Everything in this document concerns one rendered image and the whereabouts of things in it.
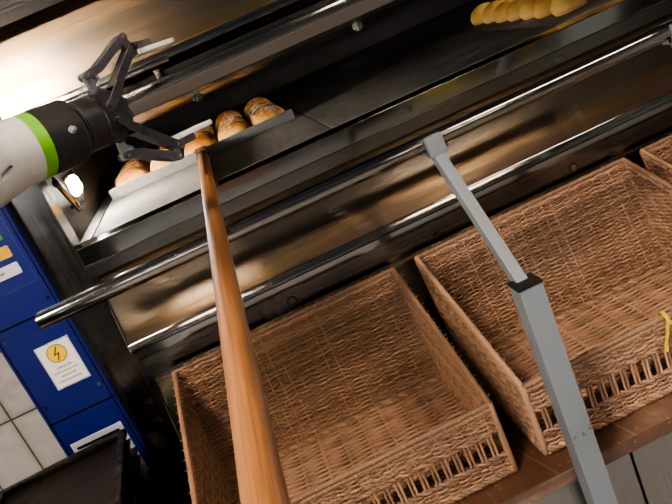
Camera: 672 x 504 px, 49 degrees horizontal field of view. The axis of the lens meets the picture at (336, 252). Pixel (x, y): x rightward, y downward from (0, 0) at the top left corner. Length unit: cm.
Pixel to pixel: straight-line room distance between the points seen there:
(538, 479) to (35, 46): 124
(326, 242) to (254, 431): 113
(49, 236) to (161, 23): 49
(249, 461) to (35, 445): 134
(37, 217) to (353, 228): 67
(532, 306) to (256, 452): 71
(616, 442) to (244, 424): 95
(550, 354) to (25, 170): 80
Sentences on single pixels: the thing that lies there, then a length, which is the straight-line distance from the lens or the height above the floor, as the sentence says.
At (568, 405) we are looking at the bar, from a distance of 124.
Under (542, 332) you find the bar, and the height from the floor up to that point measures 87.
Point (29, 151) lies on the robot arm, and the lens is 102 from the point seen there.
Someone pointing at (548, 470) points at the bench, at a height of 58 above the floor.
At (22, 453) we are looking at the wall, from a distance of 182.
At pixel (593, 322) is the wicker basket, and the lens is 172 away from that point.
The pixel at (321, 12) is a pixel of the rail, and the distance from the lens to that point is 144.
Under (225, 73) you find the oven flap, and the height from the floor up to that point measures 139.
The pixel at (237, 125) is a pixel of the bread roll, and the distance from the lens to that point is 208.
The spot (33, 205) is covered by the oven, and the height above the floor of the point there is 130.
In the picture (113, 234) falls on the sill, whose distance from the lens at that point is 161.
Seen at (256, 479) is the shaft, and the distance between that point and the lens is 48.
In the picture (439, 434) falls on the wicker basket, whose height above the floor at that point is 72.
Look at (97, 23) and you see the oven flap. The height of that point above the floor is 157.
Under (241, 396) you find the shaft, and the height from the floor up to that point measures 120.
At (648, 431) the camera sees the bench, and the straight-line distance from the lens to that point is 141.
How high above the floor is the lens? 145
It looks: 18 degrees down
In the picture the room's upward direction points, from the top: 24 degrees counter-clockwise
